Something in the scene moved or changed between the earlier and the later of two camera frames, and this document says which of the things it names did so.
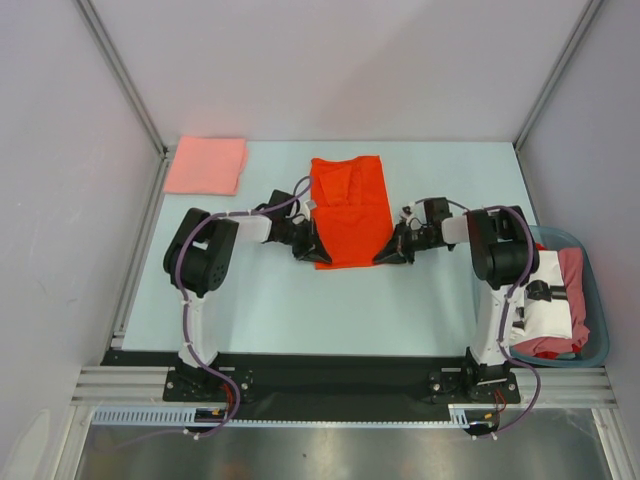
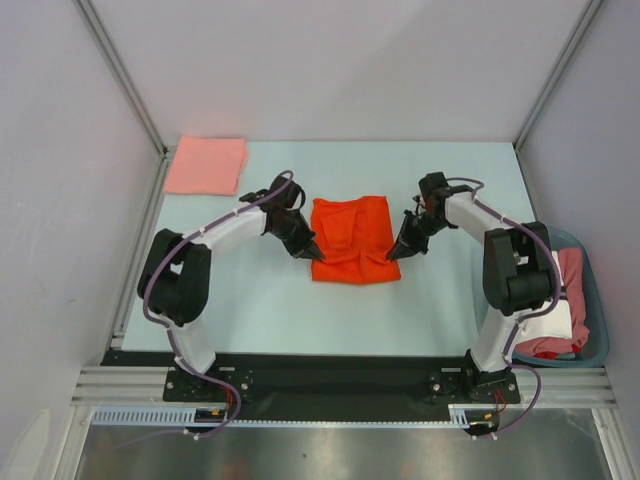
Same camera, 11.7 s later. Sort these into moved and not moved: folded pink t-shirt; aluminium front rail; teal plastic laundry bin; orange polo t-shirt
Moved: orange polo t-shirt
Not moved: teal plastic laundry bin; folded pink t-shirt; aluminium front rail
